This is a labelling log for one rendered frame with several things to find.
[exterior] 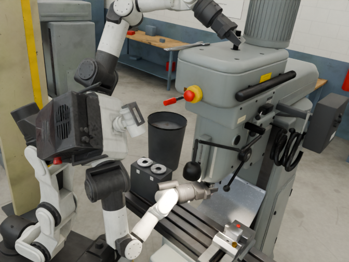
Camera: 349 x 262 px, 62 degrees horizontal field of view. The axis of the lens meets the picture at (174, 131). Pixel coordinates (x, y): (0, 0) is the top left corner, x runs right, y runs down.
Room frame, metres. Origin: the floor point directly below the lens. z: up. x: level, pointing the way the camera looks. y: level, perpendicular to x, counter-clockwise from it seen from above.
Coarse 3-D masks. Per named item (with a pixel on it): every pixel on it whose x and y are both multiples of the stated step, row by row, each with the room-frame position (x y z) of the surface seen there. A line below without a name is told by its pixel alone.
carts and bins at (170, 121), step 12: (156, 120) 3.27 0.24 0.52; (168, 120) 3.31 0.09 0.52; (180, 120) 3.25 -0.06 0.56; (156, 132) 2.89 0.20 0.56; (168, 132) 2.87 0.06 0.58; (180, 132) 2.94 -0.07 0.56; (156, 144) 2.90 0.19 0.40; (168, 144) 2.88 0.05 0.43; (180, 144) 2.98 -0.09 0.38; (156, 156) 2.90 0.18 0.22; (168, 156) 2.90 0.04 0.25
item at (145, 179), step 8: (144, 160) 1.44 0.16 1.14; (136, 168) 1.38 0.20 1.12; (144, 168) 1.38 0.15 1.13; (152, 168) 1.36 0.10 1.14; (160, 168) 1.38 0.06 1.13; (168, 168) 1.40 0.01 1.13; (136, 176) 1.38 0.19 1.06; (144, 176) 1.35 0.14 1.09; (152, 176) 1.32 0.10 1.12; (160, 176) 1.32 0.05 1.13; (168, 176) 1.35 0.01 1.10; (136, 184) 1.38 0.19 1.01; (144, 184) 1.34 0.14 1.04; (152, 184) 1.32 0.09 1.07; (136, 192) 1.38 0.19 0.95; (144, 192) 1.34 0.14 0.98; (152, 192) 1.31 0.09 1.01; (152, 200) 1.31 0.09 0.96
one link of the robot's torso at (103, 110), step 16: (64, 96) 0.93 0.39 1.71; (80, 96) 0.95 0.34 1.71; (96, 96) 1.01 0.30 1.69; (48, 112) 0.96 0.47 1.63; (64, 112) 0.90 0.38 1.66; (80, 112) 0.91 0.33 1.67; (96, 112) 0.96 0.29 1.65; (112, 112) 1.03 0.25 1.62; (48, 128) 0.92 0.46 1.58; (64, 128) 1.09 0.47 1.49; (80, 128) 0.87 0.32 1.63; (96, 128) 0.92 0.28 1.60; (112, 128) 0.99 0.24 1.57; (48, 144) 0.89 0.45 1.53; (64, 144) 0.83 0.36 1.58; (80, 144) 0.83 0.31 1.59; (96, 144) 0.88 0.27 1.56; (112, 144) 0.94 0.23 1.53; (48, 160) 0.92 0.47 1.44; (64, 160) 0.95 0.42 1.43; (80, 160) 0.91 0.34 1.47; (96, 160) 0.89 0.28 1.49; (112, 160) 0.92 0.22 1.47
